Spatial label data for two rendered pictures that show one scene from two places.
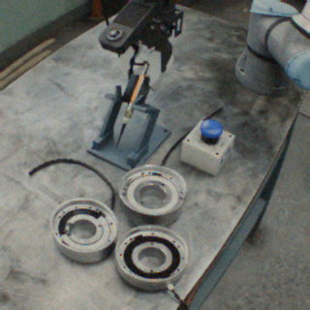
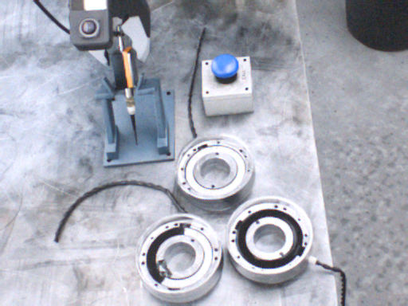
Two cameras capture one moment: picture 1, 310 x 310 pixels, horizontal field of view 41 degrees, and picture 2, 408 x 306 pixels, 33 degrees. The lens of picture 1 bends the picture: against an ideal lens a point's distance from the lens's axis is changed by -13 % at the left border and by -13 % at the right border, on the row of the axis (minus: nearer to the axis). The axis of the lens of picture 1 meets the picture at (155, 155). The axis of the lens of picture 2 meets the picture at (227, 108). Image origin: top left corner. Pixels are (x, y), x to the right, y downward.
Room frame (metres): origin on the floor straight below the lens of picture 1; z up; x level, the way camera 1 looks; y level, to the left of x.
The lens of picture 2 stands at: (-0.01, 0.17, 1.59)
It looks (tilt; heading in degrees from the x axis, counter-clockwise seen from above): 50 degrees down; 337
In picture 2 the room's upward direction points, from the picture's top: 9 degrees counter-clockwise
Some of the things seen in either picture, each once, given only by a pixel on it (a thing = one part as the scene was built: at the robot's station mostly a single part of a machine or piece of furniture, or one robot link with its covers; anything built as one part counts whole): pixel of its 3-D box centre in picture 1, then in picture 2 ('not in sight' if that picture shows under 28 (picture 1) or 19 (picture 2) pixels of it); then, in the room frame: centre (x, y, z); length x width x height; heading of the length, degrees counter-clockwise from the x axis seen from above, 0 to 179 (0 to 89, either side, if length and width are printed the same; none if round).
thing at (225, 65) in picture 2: (210, 136); (225, 73); (0.61, -0.09, 0.85); 0.04 x 0.04 x 0.05
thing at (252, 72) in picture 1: (266, 62); not in sight; (0.91, -0.25, 0.85); 0.15 x 0.15 x 0.10
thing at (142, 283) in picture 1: (151, 260); (269, 241); (0.37, -0.01, 0.82); 0.10 x 0.10 x 0.04
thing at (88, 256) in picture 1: (83, 232); (180, 259); (0.40, 0.09, 0.82); 0.10 x 0.10 x 0.04
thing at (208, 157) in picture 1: (209, 145); (228, 82); (0.62, -0.09, 0.82); 0.08 x 0.07 x 0.05; 152
